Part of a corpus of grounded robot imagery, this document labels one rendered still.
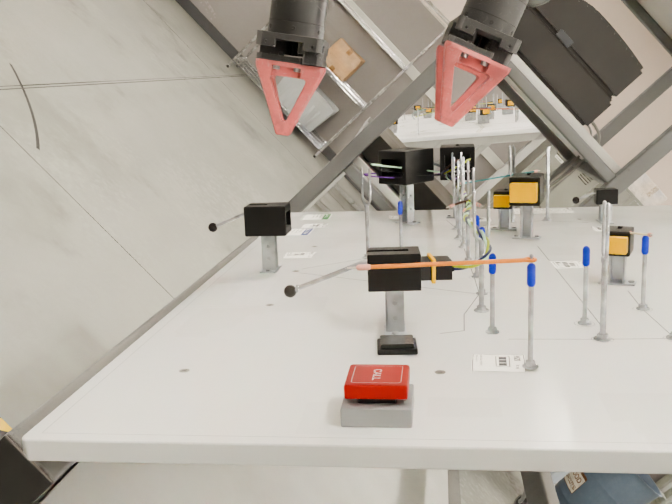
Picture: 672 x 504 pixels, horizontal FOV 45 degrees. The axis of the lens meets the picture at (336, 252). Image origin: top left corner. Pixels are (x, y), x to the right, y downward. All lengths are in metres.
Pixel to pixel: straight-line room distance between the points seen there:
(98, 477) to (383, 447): 0.34
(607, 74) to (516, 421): 1.33
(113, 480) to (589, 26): 1.41
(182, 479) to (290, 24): 0.50
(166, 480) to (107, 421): 0.23
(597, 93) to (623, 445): 1.34
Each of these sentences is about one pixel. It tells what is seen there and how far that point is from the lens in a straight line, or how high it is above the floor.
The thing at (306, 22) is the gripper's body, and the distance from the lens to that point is 0.82.
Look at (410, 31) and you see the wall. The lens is 8.26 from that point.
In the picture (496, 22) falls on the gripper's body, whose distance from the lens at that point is 0.83.
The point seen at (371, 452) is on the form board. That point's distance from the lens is 0.61.
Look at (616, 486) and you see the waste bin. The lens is 5.22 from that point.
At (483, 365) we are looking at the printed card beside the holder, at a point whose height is 1.15.
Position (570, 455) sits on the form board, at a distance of 0.62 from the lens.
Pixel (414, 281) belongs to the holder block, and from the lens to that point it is 0.84.
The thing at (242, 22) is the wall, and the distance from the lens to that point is 8.44.
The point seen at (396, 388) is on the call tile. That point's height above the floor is 1.11.
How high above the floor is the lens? 1.29
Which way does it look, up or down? 13 degrees down
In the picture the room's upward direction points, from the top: 47 degrees clockwise
